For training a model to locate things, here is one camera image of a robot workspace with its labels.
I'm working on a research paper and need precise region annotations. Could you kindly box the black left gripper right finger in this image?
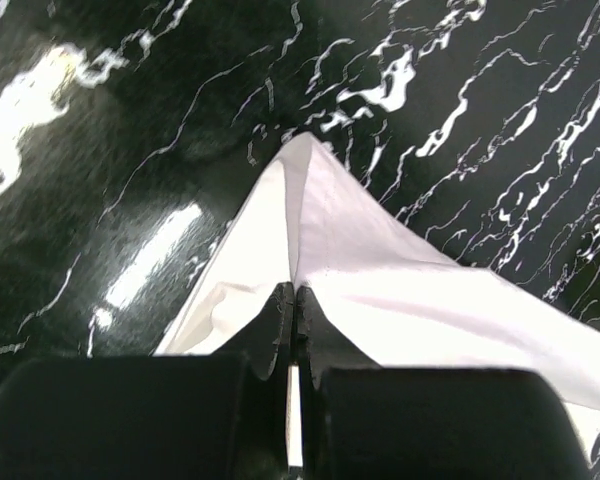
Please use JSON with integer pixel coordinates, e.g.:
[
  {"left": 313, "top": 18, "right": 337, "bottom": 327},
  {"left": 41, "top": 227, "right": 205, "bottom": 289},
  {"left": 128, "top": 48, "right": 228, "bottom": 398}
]
[{"left": 294, "top": 287, "right": 589, "bottom": 479}]

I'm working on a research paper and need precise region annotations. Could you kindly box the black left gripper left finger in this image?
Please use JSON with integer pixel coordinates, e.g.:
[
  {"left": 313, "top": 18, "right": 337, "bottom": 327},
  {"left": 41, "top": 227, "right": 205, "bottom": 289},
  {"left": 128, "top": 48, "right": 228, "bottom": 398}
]
[{"left": 0, "top": 283, "right": 294, "bottom": 479}]

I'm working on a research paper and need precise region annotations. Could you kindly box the white t-shirt with robot print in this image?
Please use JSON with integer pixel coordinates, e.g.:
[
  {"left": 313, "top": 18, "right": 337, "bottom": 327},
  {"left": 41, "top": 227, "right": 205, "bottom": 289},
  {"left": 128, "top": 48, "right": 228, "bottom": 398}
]
[{"left": 157, "top": 133, "right": 600, "bottom": 479}]

